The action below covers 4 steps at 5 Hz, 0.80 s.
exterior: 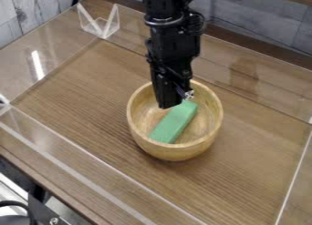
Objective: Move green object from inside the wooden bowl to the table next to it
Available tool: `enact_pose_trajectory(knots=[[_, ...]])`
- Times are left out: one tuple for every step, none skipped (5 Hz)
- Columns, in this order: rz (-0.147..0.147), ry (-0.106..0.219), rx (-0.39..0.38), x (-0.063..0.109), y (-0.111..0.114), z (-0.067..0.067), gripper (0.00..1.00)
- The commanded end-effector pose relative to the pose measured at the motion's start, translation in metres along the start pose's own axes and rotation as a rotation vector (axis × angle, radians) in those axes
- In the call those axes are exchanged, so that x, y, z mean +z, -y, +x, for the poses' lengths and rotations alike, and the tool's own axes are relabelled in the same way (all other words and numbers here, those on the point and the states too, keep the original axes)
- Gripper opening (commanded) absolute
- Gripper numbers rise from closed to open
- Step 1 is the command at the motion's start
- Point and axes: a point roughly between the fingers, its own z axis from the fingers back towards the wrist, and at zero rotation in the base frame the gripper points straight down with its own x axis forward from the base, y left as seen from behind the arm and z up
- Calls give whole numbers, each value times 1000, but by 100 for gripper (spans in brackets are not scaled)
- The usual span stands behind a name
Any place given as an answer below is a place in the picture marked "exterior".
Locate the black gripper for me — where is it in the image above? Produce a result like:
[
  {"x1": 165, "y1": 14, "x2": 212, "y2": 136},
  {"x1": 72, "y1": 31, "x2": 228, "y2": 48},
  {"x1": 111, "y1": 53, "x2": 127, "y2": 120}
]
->
[{"x1": 145, "y1": 18, "x2": 202, "y2": 109}]

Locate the green rectangular block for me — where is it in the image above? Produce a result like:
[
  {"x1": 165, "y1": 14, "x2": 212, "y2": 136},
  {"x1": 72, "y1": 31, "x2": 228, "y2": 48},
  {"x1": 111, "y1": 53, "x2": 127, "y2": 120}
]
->
[{"x1": 149, "y1": 100, "x2": 198, "y2": 144}]

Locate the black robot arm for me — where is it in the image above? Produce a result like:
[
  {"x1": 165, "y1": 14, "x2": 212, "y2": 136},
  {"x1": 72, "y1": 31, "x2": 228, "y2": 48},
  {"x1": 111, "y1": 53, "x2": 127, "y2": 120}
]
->
[{"x1": 142, "y1": 0, "x2": 205, "y2": 109}]

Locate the wooden bowl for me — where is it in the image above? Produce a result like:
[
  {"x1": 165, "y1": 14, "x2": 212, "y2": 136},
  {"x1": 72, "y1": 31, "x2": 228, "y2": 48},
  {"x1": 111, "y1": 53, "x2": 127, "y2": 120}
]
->
[{"x1": 127, "y1": 80, "x2": 224, "y2": 161}]

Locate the clear acrylic corner bracket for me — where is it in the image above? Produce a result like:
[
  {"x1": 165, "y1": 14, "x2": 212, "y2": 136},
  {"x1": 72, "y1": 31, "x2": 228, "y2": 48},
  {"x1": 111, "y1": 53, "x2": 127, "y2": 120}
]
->
[{"x1": 76, "y1": 4, "x2": 119, "y2": 39}]

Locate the clear acrylic tray wall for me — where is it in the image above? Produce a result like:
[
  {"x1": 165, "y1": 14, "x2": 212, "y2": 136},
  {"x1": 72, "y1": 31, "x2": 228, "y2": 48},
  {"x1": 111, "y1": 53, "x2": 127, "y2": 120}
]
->
[{"x1": 0, "y1": 8, "x2": 312, "y2": 225}]

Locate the black metal stand bracket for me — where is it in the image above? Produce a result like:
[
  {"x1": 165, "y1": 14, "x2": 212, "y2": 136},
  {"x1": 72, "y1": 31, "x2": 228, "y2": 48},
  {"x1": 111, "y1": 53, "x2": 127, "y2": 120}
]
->
[{"x1": 28, "y1": 194, "x2": 67, "y2": 225}]

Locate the black cable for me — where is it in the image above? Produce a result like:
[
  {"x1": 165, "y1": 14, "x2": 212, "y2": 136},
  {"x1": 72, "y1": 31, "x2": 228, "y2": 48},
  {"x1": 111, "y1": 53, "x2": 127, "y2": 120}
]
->
[{"x1": 0, "y1": 200, "x2": 32, "y2": 218}]

